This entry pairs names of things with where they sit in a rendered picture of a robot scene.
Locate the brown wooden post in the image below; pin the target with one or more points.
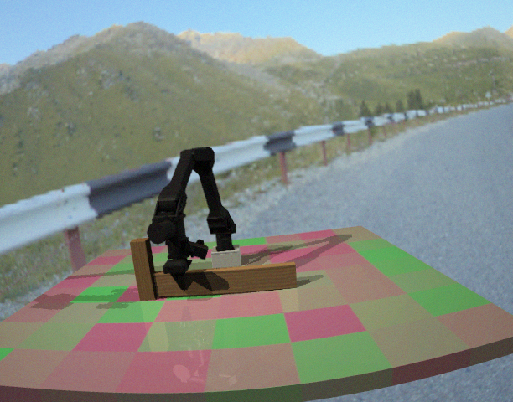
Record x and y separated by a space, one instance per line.
143 266

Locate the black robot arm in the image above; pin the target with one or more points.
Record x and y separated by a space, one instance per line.
168 219

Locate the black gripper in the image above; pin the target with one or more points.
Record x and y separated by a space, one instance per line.
179 264

